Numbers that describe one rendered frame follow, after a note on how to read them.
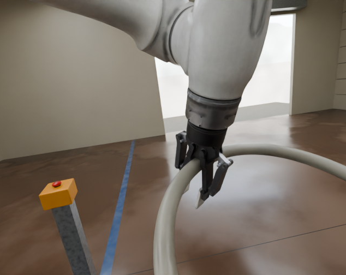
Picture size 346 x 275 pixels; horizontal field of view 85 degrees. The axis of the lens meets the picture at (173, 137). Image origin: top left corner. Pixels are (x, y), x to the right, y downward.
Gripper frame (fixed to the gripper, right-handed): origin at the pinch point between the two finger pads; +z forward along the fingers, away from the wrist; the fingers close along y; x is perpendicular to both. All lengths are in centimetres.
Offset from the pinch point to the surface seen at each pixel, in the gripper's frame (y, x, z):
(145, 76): -427, 307, 145
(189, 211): -54, 90, 164
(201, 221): -34, 86, 156
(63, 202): -51, -22, 40
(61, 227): -50, -27, 53
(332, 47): -103, 814, 43
